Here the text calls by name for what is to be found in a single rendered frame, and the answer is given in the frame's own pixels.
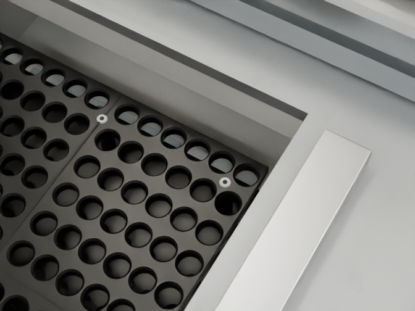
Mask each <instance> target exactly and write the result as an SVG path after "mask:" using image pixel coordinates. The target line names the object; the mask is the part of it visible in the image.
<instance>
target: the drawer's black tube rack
mask: <svg viewBox="0 0 415 311"><path fill-rule="evenodd" d="M122 95H123V93H120V95H119V96H118V97H117V99H116V100H115V101H114V102H113V104H112V105H111V106H110V108H109V109H108V110H107V112H106V113H105V114H101V115H99V116H98V117H97V116H95V115H93V114H91V113H89V112H87V111H86V110H84V109H82V108H80V107H78V106H76V105H74V104H72V103H70V102H69V101H66V100H65V99H63V98H61V97H59V96H56V95H55V94H53V93H51V92H49V91H47V90H45V89H43V88H41V87H39V86H37V85H35V84H33V83H32V82H30V81H28V80H26V79H24V78H22V77H20V76H18V75H16V74H14V73H12V72H10V71H8V70H6V69H4V68H2V67H0V311H184V310H185V309H186V307H187V305H188V304H189V302H190V301H191V299H192V297H193V296H194V295H195V292H196V291H197V290H198V288H199V286H200V285H201V283H202V282H203V280H204V279H205V277H206V275H207V274H208V272H209V270H210V269H211V267H212V266H213V264H214V262H215V261H216V259H217V258H218V256H219V254H220V253H221V252H222V250H223V248H224V247H225V245H226V243H227V242H228V240H229V239H230V237H231V235H232V234H233V232H234V231H235V229H236V228H237V226H238V224H239V223H240V221H241V219H242V218H243V217H244V215H245V213H246V212H247V210H248V209H249V207H250V205H251V204H252V202H253V201H254V199H255V197H256V196H257V195H258V192H259V191H260V190H257V191H256V193H255V195H254V196H253V198H252V200H251V196H250V195H248V194H246V193H244V192H243V191H240V190H239V189H237V188H234V187H233V186H230V180H229V179H228V178H221V179H220V180H219V179H217V178H215V177H213V176H211V175H210V174H208V173H206V172H204V171H202V170H200V169H198V168H196V167H194V166H192V165H190V164H188V163H186V162H184V161H182V160H180V159H178V158H176V157H175V156H173V155H171V154H169V153H167V152H165V151H163V150H161V149H159V148H157V147H156V146H153V145H152V144H150V143H147V142H146V141H143V140H142V139H140V138H138V137H136V136H134V135H132V134H130V133H128V132H126V131H124V130H122V129H121V128H119V127H117V126H115V125H113V124H111V123H109V122H107V116H106V115H107V114H108V113H109V111H110V110H111V109H112V108H113V106H114V105H115V103H116V102H117V101H118V100H119V98H120V97H121V96H122ZM250 200H251V201H250Z"/></svg>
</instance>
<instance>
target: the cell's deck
mask: <svg viewBox="0 0 415 311"><path fill-rule="evenodd" d="M8 1H10V2H12V3H14V4H16V5H18V6H20V7H22V8H24V9H26V10H29V11H30V12H32V13H34V14H36V15H39V16H40V17H42V18H44V19H46V20H49V21H50V22H53V23H55V24H57V25H59V26H61V27H63V28H65V29H67V30H69V31H71V32H73V33H76V34H78V35H80V36H82V37H84V38H86V39H88V40H90V41H92V42H94V43H96V44H98V45H100V46H102V47H104V48H106V49H108V50H110V51H112V52H114V53H116V54H118V55H120V56H123V57H125V58H127V59H129V60H131V61H133V62H135V63H137V64H139V65H141V66H143V67H145V68H148V69H150V70H152V71H154V72H156V73H158V74H160V75H162V76H164V77H166V78H168V79H170V80H172V81H174V82H176V83H178V84H180V85H182V86H184V87H186V88H188V89H190V90H192V91H195V92H197V93H199V94H201V95H203V96H205V97H207V98H209V99H211V100H213V101H215V102H218V103H219V104H222V105H223V106H226V107H228V108H229V109H232V110H234V111H235V112H238V113H239V114H242V115H244V116H246V117H248V118H250V119H252V120H254V121H256V122H258V123H260V124H262V125H264V126H267V127H269V128H271V129H273V130H275V131H277V132H279V133H281V134H283V135H285V136H287V137H289V138H291V139H292V140H291V142H290V143H289V145H288V147H287V148H286V150H285V152H284V153H283V155H282V156H281V158H280V159H279V161H278V162H277V164H276V166H275V167H274V169H273V171H272V172H271V174H270V175H269V177H268V179H267V180H266V182H265V183H264V185H263V186H262V188H261V190H260V191H259V192H258V195H257V196H256V197H255V199H254V201H253V202H252V204H251V205H250V207H249V209H248V210H247V212H246V213H245V215H244V217H243V218H242V219H241V221H240V223H239V224H238V226H237V228H236V229H235V231H234V232H233V234H232V235H231V237H230V239H229V240H228V242H227V243H226V245H225V247H224V248H223V250H222V252H221V253H220V254H219V256H218V258H217V259H216V261H215V262H214V264H213V266H212V267H211V269H210V270H209V272H208V274H207V275H206V277H205V279H204V280H203V282H202V283H201V285H200V286H199V288H198V290H197V291H196V292H195V295H194V296H193V297H192V299H191V301H190V302H189V304H188V305H187V307H186V309H185V310H184V311H214V310H215V308H216V307H217V305H218V303H219V302H220V300H221V298H222V297H223V295H224V294H225V292H226V290H227V288H228V287H229V286H230V283H231V282H232V280H233V279H234V277H235V275H236V274H237V272H238V271H239V269H240V267H241V266H242V264H243V262H244V261H245V259H246V258H247V256H248V254H249V252H250V251H251V249H252V248H253V246H254V244H255V243H256V241H257V240H258V238H259V236H260V235H261V233H262V231H263V229H264V228H265V227H266V225H267V223H268V221H269V220H270V218H271V216H272V215H273V213H274V212H275V210H276V208H277V207H278V205H279V204H280V202H281V200H282V199H283V197H284V195H285V194H286V192H287V191H288V189H289V187H290V185H291V184H292V182H293V180H294V179H295V177H296V176H297V174H298V172H299V171H300V169H301V168H302V166H303V164H304V163H305V161H306V159H307V158H308V156H309V155H310V153H311V151H312V149H313V148H314V146H315V145H316V143H317V141H318V140H319V138H320V137H321V135H322V133H323V132H324V130H325V129H328V130H330V131H332V132H334V133H336V134H338V135H340V136H342V137H344V138H346V139H349V140H351V141H353V142H355V143H357V144H359V145H361V146H364V147H366V148H368V149H370V150H371V151H372V153H371V156H370V159H369V162H368V165H367V167H366V168H365V170H364V172H363V174H362V175H361V177H360V179H359V181H358V182H357V184H356V186H355V188H354V190H353V192H352V193H351V195H350V197H349V198H348V200H347V202H346V204H345V206H344V207H343V209H342V211H341V212H340V214H339V216H338V218H337V220H336V221H335V223H334V225H333V227H332V229H331V230H330V232H329V234H328V235H327V237H326V239H325V241H324V243H323V245H322V246H321V248H320V249H319V252H318V253H317V255H316V257H315V259H314V260H313V262H312V264H311V266H310V268H309V269H308V271H307V273H306V274H305V276H304V278H303V280H302V282H301V283H300V285H299V287H298V289H297V290H296V292H295V294H294V296H293V297H292V299H291V301H290V303H289V305H288V307H287V308H286V310H285V311H415V102H414V101H412V100H410V99H407V98H405V97H403V96H400V95H399V94H396V93H394V92H392V91H390V90H387V89H385V88H383V87H381V86H379V85H376V84H374V83H372V82H370V81H367V80H365V79H363V78H361V77H359V76H356V75H354V74H352V73H350V72H347V71H346V70H343V69H341V68H339V67H336V66H334V65H332V64H330V63H328V62H325V61H323V60H321V59H318V58H316V57H314V56H312V55H310V54H308V53H305V52H303V51H300V50H299V49H297V48H294V47H292V46H290V45H288V44H285V43H283V42H281V41H279V40H277V39H274V38H272V37H270V36H267V35H265V34H263V33H261V32H259V31H257V30H254V29H252V28H250V27H247V26H246V25H243V24H241V23H239V22H236V21H234V20H232V19H230V18H228V17H226V16H223V15H221V14H218V13H217V12H214V11H213V10H210V9H208V8H206V7H203V6H201V5H199V4H197V3H195V2H192V1H190V0H8Z"/></svg>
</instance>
